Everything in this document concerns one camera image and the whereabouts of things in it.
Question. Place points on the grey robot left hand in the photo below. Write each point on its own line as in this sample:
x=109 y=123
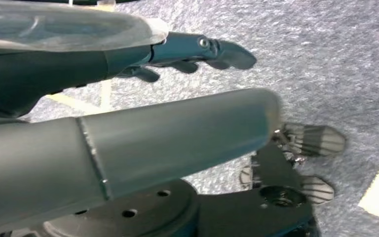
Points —
x=45 y=49

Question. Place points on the robot right foot plate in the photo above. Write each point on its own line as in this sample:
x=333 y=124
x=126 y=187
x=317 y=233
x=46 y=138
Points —
x=318 y=191

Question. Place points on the yellow floor tape square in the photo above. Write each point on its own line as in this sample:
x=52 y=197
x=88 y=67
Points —
x=377 y=186

